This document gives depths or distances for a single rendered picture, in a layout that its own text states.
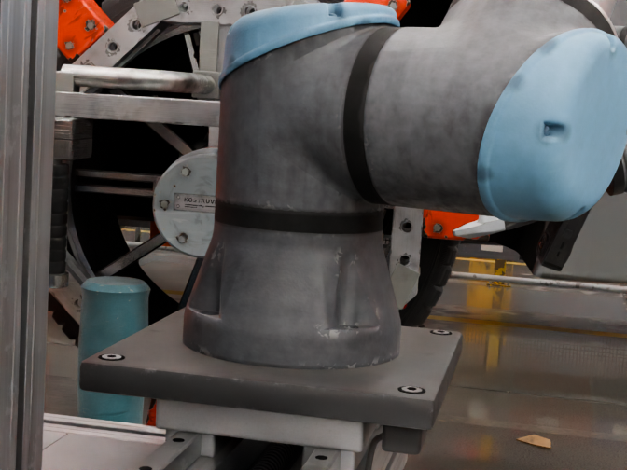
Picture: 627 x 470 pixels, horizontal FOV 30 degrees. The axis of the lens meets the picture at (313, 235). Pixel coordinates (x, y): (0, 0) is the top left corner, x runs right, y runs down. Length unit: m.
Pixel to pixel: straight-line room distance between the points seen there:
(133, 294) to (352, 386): 0.82
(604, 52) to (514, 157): 0.08
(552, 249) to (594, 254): 0.46
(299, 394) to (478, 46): 0.23
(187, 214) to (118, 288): 0.14
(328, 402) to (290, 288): 0.08
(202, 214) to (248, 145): 0.69
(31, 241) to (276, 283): 0.16
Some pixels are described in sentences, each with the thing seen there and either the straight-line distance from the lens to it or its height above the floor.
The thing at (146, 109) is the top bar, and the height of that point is 0.96.
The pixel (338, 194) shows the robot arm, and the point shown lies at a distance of 0.75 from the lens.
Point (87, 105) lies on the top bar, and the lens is 1.42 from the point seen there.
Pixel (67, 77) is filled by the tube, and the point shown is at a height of 1.00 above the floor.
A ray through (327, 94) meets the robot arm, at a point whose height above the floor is 0.99.
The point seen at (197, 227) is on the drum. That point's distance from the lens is 1.45.
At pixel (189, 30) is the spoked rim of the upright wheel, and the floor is 1.07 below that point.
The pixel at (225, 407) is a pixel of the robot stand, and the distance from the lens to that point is 0.75.
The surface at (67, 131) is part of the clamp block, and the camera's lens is 1.40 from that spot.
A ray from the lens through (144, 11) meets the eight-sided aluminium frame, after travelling 1.60.
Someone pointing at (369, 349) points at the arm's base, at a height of 0.83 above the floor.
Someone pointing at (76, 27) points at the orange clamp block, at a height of 1.07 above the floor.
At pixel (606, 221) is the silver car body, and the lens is 1.80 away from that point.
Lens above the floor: 0.99
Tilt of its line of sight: 7 degrees down
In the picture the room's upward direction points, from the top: 4 degrees clockwise
